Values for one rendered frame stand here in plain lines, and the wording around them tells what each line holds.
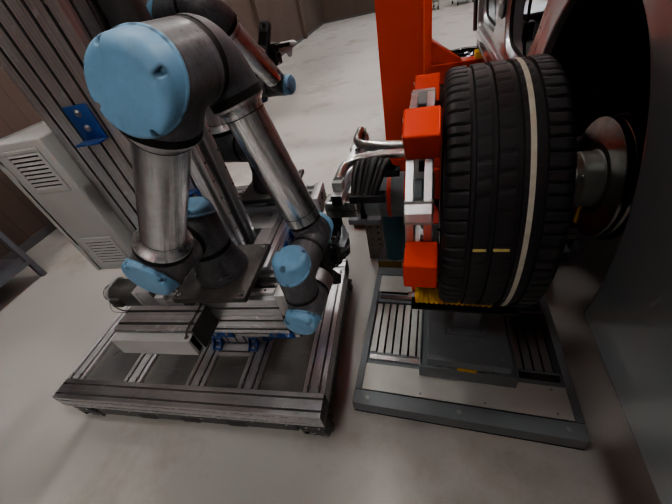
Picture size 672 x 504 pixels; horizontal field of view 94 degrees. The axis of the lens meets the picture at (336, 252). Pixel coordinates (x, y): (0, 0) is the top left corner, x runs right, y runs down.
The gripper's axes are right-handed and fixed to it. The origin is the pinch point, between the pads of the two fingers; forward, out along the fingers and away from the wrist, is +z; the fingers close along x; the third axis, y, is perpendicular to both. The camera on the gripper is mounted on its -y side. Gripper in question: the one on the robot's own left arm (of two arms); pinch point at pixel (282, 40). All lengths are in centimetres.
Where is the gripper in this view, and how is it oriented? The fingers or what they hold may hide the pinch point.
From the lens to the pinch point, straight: 174.8
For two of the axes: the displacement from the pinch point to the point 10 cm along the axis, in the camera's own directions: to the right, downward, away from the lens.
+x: 9.2, 2.2, -3.1
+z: 3.8, -6.5, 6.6
